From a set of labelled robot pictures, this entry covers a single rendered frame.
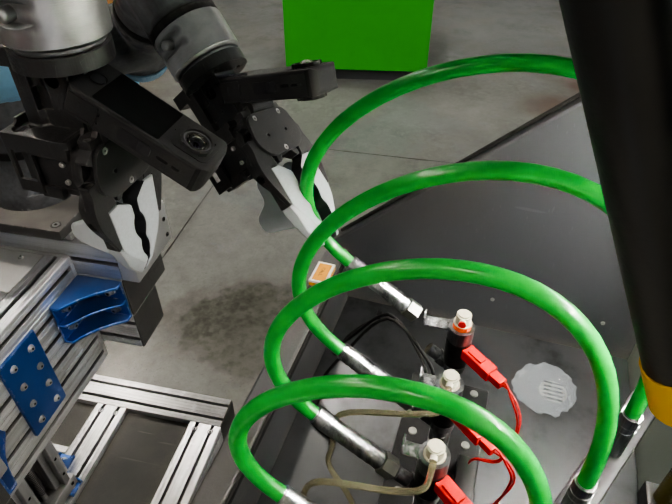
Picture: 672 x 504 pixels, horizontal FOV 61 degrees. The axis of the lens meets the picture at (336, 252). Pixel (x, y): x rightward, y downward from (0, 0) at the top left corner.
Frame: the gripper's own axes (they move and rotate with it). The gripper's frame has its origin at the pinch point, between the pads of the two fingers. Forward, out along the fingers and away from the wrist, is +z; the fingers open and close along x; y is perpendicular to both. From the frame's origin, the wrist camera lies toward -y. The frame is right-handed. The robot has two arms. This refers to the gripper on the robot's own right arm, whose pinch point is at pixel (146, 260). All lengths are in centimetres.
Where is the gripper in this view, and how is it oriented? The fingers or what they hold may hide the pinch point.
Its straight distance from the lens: 55.4
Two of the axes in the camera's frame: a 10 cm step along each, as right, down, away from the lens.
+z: 0.0, 7.7, 6.4
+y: -9.5, -2.0, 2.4
